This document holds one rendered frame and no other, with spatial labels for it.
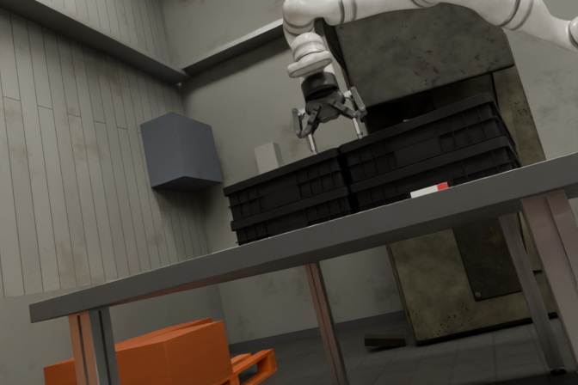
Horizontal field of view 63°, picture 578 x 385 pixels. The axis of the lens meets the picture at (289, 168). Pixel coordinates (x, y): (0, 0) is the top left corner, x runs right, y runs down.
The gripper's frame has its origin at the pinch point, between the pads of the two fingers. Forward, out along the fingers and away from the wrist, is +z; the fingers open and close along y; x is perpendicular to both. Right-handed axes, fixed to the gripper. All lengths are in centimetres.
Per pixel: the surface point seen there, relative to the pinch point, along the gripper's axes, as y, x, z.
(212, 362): 122, -173, 30
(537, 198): -27.0, 10.3, 23.3
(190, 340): 123, -154, 17
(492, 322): -33, -244, 48
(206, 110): 171, -358, -237
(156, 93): 206, -314, -253
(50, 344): 236, -177, -6
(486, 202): -19.6, 14.6, 22.4
